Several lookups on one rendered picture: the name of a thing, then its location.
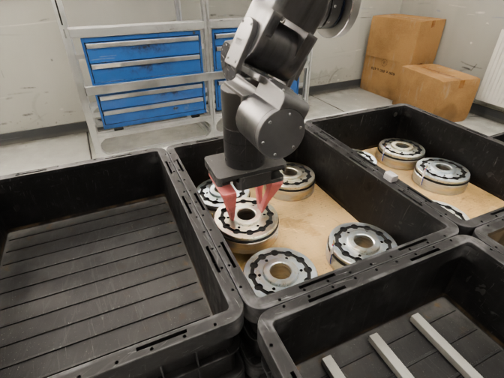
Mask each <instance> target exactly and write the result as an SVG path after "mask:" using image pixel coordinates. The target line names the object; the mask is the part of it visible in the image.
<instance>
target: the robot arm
mask: <svg viewBox="0 0 504 378"><path fill-rule="evenodd" d="M329 2H330V0H253V1H252V2H251V4H250V7H249V9H248V11H247V13H246V15H245V17H244V19H243V20H242V21H241V23H240V25H239V27H238V29H237V31H236V33H235V37H234V38H233V40H232V43H231V46H230V48H229V51H228V53H227V55H226V58H225V60H224V62H226V63H227V64H228V65H230V66H232V67H233V68H235V69H236V70H239V71H241V72H243V73H245V74H247V75H248V76H250V77H252V78H244V77H243V76H242V75H240V74H239V73H238V74H236V76H235V78H234V79H233V80H230V81H225V82H223V84H222V85H221V86H220V96H221V109H222V122H223V147H224V153H220V154H213V155H209V156H206V157H205V167H206V169H207V170H208V175H209V177H210V178H211V180H212V181H213V183H214V185H215V187H216V188H217V190H218V192H219V194H220V195H221V197H222V199H223V202H224V205H225V207H226V211H227V213H228V215H229V218H230V220H231V221H234V218H235V213H236V197H237V193H236V191H235V190H234V188H233V186H232V185H231V184H230V182H233V185H234V187H235V189H236V190H238V191H243V190H247V189H250V188H255V191H256V203H257V208H258V209H259V210H260V211H261V213H263V212H264V210H265V208H266V206H267V205H268V203H269V201H270V200H271V198H272V197H273V196H274V195H275V194H276V193H277V191H278V190H279V189H280V187H281V186H282V185H283V183H284V175H283V174H282V173H281V172H280V171H279V170H283V171H284V172H286V169H287V162H286V161H285V160H284V158H285V157H287V156H288V155H290V154H292V153H293V152H294V151H295V150H296V149H297V148H298V147H299V145H300V143H301V142H302V140H303V137H304V135H305V118H306V116H307V114H308V111H309V104H308V102H307V101H305V99H304V98H301V97H300V96H298V95H297V94H296V93H295V92H294V90H292V89H291V88H290V87H291V85H292V84H293V81H294V80H295V81H297V80H298V78H299V76H300V74H301V72H302V70H303V68H304V66H305V64H306V61H307V57H308V54H309V53H310V51H311V50H312V48H313V46H314V44H315V43H316V42H317V39H318V38H317V37H315V36H314V33H315V32H316V30H317V29H318V27H319V25H320V23H321V22H322V20H323V18H324V16H325V15H326V13H327V10H328V5H329ZM282 17H284V18H286V21H285V23H284V24H283V23H282V22H281V19H282ZM244 63H246V64H248V65H250V66H252V67H254V68H256V69H259V70H261V71H263V72H265V73H267V74H269V75H271V76H273V78H272V77H270V76H267V75H265V74H264V73H261V72H259V71H258V70H255V69H253V68H251V67H248V66H247V65H245V64H244ZM263 185H266V190H265V193H264V196H263Z"/></svg>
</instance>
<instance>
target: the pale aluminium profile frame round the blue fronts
mask: <svg viewBox="0 0 504 378"><path fill-rule="evenodd" d="M51 2H52V6H53V9H54V12H55V17H56V19H57V22H58V27H59V30H60V32H61V37H62V40H63V43H64V48H65V50H66V53H67V57H68V61H69V63H70V68H71V70H72V74H73V78H74V81H75V83H76V88H77V91H78V94H79V99H80V101H81V104H82V109H83V112H84V114H85V119H86V122H87V125H88V129H89V132H90V135H91V139H92V142H93V145H94V150H95V153H96V155H97V158H103V157H108V156H112V155H120V154H124V153H129V152H137V151H141V150H146V149H153V148H163V147H167V146H171V145H174V144H179V143H186V142H190V141H195V140H203V139H207V138H212V137H219V136H223V131H222V132H220V131H218V130H217V128H216V124H217V123H218V121H219V120H220V119H222V112H215V109H216V103H215V100H216V98H215V93H214V92H215V86H214V81H213V80H219V79H225V77H224V73H223V71H222V70H220V71H214V72H213V70H212V43H211V35H210V22H209V0H200V4H201V15H202V21H203V22H204V29H203V30H202V34H203V43H201V44H202V49H204V55H205V73H195V74H188V75H181V76H169V77H162V78H156V79H144V80H137V81H130V82H119V83H112V84H106V85H93V86H87V87H86V86H85V83H84V79H83V75H82V72H81V69H80V64H79V61H78V60H83V59H86V58H85V55H84V54H77V53H76V50H75V47H74V42H73V39H72V38H70V36H69V33H68V27H69V25H68V21H67V18H66V15H65V10H64V7H63V4H62V0H51ZM174 4H175V17H176V21H182V10H181V2H180V0H174ZM206 21H207V23H208V28H206ZM63 29H64V30H65V34H66V36H67V38H65V34H64V32H63ZM312 55H313V48H312V50H311V51H310V53H309V54H308V56H307V61H306V64H305V66H304V79H303V82H300V83H299V84H298V87H300V86H303V88H302V95H300V94H298V96H300V97H301V98H304V100H305V101H307V102H308V94H309V86H310V78H311V62H312ZM202 81H206V84H207V87H205V92H207V95H208V96H206V97H205V101H208V104H206V111H207V112H205V113H204V115H200V114H196V115H187V117H186V118H177V119H173V120H168V121H159V122H155V123H150V124H141V125H137V126H132V127H114V130H105V131H101V132H98V129H97V128H99V127H103V122H102V121H100V120H97V119H96V118H97V117H101V114H100V112H94V111H95V110H96V109H97V108H98V103H97V102H91V103H90V101H89V96H91V95H102V94H108V93H114V92H126V91H131V90H137V89H148V88H154V87H161V86H172V85H178V84H185V83H196V82H202ZM205 122H208V123H209V124H210V127H209V126H208V125H207V124H206V123H205ZM193 123H197V124H198V125H199V126H200V127H201V128H202V129H203V130H204V131H205V132H206V134H205V135H202V136H195V137H191V138H187V139H179V140H175V141H171V142H163V143H159V144H155V145H147V146H143V147H139V148H132V149H128V150H124V151H116V152H112V153H109V152H105V151H104V150H103V149H102V148H101V143H102V142H103V141H104V140H105V139H107V138H111V137H120V136H124V135H128V134H137V133H142V132H146V131H154V130H158V129H163V128H171V127H175V126H180V125H188V124H193Z"/></svg>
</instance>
